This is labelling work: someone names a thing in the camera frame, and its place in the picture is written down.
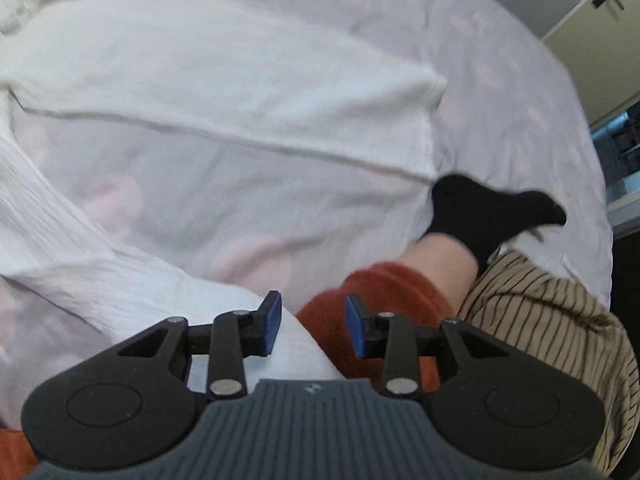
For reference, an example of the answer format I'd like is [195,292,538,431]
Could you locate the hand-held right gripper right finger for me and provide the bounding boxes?
[345,294,508,401]

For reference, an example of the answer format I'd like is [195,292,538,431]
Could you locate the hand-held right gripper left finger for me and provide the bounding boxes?
[117,290,283,402]

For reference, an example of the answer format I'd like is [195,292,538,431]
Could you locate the white knit top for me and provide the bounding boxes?
[0,0,448,426]

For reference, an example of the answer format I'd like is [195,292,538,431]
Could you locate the person's orange trousers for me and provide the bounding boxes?
[0,262,458,480]

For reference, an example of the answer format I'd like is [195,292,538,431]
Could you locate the person's bare lower leg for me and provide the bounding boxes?
[395,232,481,311]

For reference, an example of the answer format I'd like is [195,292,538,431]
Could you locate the person's black sock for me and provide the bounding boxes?
[422,174,568,273]

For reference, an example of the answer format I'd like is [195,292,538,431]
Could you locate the beige striped garment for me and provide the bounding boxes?
[457,250,640,480]

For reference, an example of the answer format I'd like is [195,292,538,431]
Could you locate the glass-fronted cabinet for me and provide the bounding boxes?
[590,110,640,236]

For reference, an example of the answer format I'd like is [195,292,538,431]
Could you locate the cream cabinet door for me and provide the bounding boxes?
[542,0,640,126]

